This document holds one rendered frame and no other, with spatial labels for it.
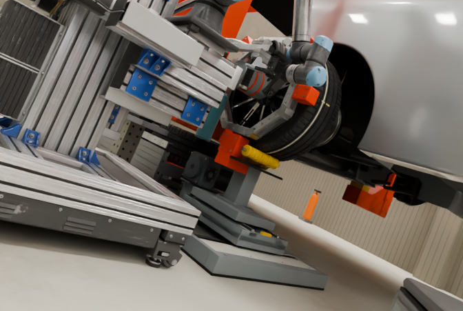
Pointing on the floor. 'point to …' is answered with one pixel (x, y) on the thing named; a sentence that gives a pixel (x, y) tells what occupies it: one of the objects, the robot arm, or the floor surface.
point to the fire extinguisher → (310, 207)
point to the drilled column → (127, 141)
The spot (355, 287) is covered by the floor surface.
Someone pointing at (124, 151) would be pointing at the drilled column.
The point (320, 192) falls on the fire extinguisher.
